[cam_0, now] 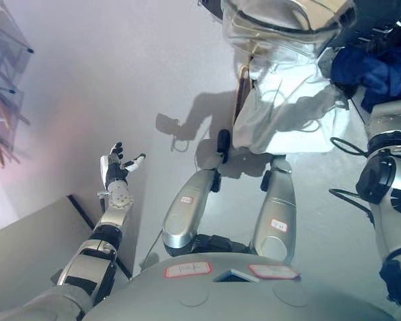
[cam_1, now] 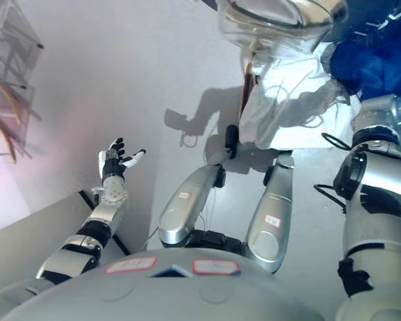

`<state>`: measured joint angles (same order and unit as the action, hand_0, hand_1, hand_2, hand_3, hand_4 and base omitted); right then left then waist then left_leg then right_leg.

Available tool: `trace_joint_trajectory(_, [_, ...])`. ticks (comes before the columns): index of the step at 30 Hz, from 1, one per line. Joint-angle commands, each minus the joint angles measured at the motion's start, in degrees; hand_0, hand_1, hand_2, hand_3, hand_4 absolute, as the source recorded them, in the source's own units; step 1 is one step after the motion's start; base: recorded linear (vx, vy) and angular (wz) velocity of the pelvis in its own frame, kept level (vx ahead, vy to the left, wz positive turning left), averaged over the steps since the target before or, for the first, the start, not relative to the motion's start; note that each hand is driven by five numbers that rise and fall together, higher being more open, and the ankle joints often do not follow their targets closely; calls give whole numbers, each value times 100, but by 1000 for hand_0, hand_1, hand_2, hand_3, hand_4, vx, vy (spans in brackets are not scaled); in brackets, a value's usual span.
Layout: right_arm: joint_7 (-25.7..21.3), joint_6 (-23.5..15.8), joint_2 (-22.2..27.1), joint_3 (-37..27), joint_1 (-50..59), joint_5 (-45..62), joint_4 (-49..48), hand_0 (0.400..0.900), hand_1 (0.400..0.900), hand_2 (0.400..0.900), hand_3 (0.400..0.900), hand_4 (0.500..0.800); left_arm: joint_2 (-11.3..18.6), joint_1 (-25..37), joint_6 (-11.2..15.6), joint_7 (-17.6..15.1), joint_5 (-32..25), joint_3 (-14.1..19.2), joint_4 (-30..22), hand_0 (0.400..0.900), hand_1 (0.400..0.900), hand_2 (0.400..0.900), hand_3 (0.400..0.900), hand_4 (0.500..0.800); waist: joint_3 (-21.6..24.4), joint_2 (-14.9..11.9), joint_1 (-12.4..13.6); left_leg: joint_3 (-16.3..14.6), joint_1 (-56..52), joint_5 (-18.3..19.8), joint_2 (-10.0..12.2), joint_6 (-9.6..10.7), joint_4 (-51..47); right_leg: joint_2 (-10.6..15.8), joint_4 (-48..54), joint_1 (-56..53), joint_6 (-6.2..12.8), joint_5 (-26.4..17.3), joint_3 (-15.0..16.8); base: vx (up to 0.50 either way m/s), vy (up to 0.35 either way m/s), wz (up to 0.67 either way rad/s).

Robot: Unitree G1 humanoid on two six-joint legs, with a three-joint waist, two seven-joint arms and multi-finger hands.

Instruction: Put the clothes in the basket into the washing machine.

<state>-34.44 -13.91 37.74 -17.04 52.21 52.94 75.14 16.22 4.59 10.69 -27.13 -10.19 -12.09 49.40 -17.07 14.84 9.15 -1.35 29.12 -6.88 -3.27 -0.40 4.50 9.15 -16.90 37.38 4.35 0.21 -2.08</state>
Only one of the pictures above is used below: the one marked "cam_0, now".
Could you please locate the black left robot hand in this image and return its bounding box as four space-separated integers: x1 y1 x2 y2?
99 141 148 188

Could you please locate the silver robot leg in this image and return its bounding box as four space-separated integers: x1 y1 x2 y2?
161 129 232 257
249 154 300 265

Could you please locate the silver right robot leg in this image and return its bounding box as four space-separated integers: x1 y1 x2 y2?
249 154 300 265

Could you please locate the white cloth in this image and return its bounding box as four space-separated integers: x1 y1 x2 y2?
233 39 352 155

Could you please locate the dark blue garment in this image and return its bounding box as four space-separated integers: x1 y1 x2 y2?
329 45 401 114

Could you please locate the red-bordered white torso sticker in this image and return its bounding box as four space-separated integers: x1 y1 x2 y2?
247 263 302 280
163 261 213 280

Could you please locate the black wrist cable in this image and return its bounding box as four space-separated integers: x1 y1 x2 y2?
328 135 377 223

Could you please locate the silver left robot leg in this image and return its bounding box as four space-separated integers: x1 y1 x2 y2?
161 129 232 257

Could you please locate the clear glass shelf rack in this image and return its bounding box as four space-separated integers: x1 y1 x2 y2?
0 0 35 165

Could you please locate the grey front-load washing machine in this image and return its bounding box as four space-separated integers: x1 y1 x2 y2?
333 0 401 53

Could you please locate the silver robot torso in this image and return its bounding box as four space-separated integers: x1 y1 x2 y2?
82 255 401 321

